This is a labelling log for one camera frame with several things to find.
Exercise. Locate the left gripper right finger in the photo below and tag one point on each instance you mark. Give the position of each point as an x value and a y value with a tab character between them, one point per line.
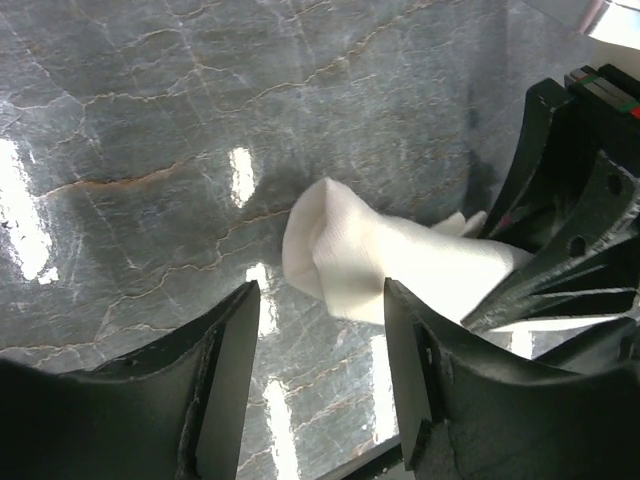
468	409

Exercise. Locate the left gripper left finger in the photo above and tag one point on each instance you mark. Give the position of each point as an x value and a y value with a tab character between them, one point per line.
172	409

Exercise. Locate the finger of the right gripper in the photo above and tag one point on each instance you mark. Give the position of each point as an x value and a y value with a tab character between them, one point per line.
589	269

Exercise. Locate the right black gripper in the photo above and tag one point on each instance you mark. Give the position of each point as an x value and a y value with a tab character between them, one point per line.
566	131

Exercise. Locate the white cloth napkin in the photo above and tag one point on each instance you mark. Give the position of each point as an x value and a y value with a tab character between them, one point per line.
339	250

